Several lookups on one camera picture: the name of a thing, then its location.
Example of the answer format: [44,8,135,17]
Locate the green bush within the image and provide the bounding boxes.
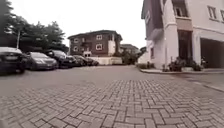
[113,49,139,66]

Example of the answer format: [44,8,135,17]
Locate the distant brown building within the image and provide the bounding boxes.
[119,43,141,56]

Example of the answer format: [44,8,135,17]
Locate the brown brick building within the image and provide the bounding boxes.
[66,29,124,58]

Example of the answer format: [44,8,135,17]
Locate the grey brick paved road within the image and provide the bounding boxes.
[0,64,224,128]

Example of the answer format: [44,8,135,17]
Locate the grey concrete kerb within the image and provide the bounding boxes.
[139,67,224,75]

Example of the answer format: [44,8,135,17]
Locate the group of potted plants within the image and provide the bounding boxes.
[161,56,205,73]

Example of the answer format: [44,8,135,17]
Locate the row of parked cars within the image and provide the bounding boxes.
[0,46,100,75]

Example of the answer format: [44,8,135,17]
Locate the white multi-storey building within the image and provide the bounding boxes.
[137,0,224,70]

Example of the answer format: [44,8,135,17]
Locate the row of trees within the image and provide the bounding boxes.
[0,0,69,54]

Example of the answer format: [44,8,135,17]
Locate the pale pole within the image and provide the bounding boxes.
[16,30,21,50]

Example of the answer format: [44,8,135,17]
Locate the low white wall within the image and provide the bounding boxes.
[88,56,124,66]

